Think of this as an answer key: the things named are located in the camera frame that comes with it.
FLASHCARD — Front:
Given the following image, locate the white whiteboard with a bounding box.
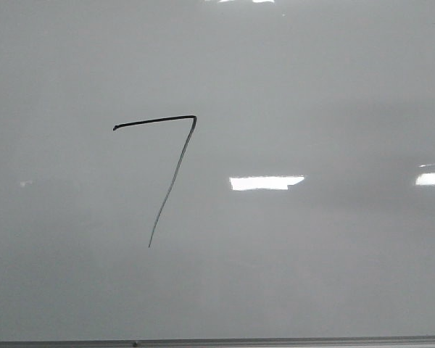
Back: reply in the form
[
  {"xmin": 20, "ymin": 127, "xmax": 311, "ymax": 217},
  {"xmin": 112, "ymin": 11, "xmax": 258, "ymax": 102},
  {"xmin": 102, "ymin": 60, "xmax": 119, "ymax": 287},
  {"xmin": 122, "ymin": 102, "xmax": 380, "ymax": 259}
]
[{"xmin": 0, "ymin": 1, "xmax": 435, "ymax": 347}]

